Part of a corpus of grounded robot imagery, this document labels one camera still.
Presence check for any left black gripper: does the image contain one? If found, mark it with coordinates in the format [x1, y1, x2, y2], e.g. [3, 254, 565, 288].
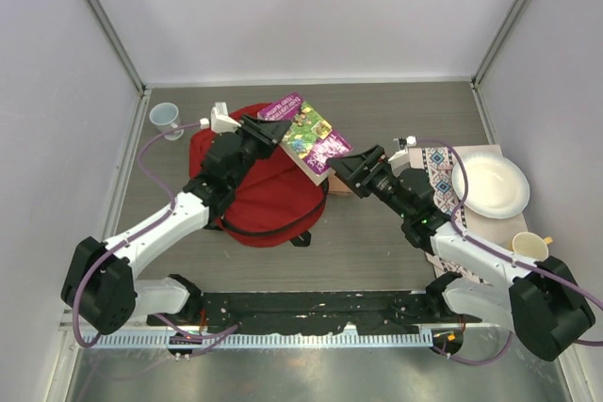
[228, 114, 290, 190]

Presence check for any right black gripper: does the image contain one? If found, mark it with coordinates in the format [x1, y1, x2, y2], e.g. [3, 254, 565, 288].
[326, 144, 412, 220]

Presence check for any purple cover book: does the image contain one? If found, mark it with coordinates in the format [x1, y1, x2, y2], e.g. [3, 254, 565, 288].
[257, 92, 353, 185]

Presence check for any red backpack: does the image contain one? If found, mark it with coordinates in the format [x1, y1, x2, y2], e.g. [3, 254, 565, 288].
[188, 103, 330, 249]

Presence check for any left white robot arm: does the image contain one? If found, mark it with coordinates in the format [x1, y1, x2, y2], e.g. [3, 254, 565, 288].
[61, 104, 291, 346]

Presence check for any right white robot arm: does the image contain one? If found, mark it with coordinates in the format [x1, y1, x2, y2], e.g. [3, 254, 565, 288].
[328, 145, 602, 362]

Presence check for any tan leather wallet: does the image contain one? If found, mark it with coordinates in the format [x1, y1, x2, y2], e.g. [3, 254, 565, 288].
[327, 174, 352, 196]

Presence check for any translucent plastic cup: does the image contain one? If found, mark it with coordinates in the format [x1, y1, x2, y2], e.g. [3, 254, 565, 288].
[149, 103, 184, 141]

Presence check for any white paper plate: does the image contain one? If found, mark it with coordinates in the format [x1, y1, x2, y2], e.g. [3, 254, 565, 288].
[451, 152, 530, 219]

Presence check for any patterned cloth placemat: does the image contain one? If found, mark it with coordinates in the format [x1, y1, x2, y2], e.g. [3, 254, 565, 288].
[405, 144, 531, 286]

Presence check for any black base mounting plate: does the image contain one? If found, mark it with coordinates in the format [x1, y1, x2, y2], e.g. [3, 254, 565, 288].
[146, 289, 484, 335]

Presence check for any cream yellow mug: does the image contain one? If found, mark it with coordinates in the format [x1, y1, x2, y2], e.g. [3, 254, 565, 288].
[511, 232, 554, 261]

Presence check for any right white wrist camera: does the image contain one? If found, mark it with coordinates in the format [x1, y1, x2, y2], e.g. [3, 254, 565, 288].
[387, 136, 417, 169]

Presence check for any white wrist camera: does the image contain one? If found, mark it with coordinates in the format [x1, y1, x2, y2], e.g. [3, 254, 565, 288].
[387, 136, 417, 169]
[199, 102, 240, 134]

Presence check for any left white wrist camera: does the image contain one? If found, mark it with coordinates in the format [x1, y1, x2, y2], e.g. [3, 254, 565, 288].
[199, 102, 240, 134]

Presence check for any slotted cable duct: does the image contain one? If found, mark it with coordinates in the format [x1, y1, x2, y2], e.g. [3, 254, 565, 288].
[95, 328, 433, 349]

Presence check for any aluminium frame rail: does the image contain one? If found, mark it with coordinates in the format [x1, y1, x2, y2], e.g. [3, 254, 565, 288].
[58, 291, 576, 331]

